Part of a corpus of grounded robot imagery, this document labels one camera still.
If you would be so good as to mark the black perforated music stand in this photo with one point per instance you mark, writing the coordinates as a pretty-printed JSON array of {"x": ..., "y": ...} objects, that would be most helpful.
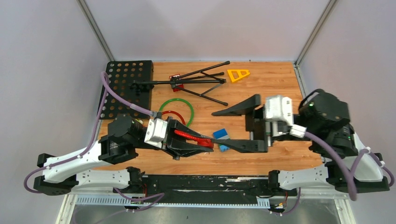
[{"x": 133, "y": 81}]

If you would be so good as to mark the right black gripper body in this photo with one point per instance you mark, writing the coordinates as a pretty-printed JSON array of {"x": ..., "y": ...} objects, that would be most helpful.
[{"x": 255, "y": 122}]

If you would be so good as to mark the blue green white brick stack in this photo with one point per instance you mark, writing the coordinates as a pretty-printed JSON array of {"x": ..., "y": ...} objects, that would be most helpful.
[{"x": 221, "y": 135}]

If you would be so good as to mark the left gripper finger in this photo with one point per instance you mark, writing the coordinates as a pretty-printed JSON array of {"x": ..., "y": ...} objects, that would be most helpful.
[
  {"x": 184, "y": 149},
  {"x": 179, "y": 126}
]

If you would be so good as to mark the red cable lock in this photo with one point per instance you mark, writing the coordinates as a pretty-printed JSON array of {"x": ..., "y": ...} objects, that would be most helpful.
[{"x": 175, "y": 113}]

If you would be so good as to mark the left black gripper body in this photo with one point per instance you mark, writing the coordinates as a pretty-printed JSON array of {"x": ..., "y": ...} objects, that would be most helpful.
[{"x": 170, "y": 133}]

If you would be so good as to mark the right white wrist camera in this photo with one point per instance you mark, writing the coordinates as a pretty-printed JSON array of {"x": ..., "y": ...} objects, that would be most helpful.
[{"x": 280, "y": 119}]

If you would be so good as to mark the red tag with cord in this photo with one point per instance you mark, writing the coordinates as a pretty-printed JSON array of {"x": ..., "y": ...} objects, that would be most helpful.
[{"x": 201, "y": 141}]

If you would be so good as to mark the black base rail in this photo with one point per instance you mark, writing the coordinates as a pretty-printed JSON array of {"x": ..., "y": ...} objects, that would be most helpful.
[{"x": 207, "y": 189}]

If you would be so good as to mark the yellow plastic triangle piece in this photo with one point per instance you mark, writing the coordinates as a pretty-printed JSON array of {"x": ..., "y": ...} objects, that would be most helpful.
[{"x": 237, "y": 74}]

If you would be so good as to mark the red label card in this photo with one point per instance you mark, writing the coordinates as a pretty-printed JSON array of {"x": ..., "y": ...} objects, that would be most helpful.
[{"x": 176, "y": 86}]

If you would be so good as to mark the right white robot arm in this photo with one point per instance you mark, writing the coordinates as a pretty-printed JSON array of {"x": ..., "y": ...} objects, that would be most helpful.
[{"x": 324, "y": 120}]

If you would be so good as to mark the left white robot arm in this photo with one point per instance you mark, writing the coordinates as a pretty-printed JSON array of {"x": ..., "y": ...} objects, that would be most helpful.
[{"x": 125, "y": 135}]

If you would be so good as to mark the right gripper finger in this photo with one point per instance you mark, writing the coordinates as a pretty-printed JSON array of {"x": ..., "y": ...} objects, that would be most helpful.
[
  {"x": 245, "y": 146},
  {"x": 242, "y": 108}
]

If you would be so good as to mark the green cable lock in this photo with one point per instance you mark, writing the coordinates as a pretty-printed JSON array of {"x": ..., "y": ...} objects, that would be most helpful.
[{"x": 186, "y": 103}]

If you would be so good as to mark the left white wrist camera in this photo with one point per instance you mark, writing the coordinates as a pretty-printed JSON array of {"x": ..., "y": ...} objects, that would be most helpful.
[{"x": 155, "y": 133}]

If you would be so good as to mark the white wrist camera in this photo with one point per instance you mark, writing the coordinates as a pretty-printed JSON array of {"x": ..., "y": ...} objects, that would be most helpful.
[
  {"x": 280, "y": 119},
  {"x": 155, "y": 133}
]

